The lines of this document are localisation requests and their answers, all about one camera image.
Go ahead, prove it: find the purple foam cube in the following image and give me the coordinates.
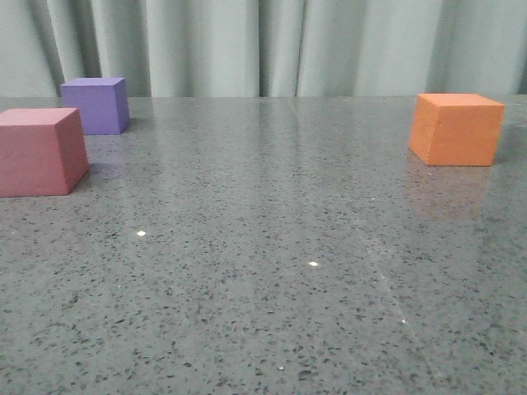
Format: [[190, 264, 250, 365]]
[[60, 77, 130, 135]]

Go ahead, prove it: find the grey-green curtain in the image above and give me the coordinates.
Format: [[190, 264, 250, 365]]
[[1, 1, 526, 97]]

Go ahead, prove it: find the orange foam cube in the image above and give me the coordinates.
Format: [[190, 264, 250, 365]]
[[408, 93, 505, 166]]

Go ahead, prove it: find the pink foam cube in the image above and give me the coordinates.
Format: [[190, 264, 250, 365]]
[[1, 108, 89, 198]]

